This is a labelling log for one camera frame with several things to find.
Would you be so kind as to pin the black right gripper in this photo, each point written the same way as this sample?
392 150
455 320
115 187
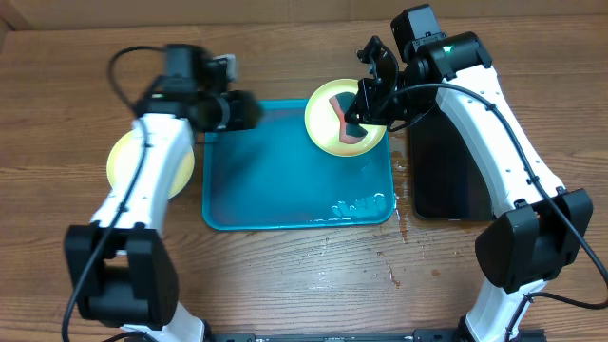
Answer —
370 106

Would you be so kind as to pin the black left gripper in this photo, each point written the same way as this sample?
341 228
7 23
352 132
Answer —
241 116

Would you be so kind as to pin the pink green sponge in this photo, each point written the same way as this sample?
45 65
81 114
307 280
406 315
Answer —
349 133

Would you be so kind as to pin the yellow-green plate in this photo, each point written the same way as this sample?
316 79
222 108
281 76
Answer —
123 155
326 126

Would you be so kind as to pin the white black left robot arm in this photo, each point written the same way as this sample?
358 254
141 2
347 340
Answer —
121 273

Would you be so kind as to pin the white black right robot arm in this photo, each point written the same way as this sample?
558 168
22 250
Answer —
538 226

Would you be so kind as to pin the teal plastic tray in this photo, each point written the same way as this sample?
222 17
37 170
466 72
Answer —
275 177

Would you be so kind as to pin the black plastic tray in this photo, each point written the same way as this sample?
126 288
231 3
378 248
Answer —
446 182

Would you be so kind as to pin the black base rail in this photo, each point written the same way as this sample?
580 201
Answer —
332 337

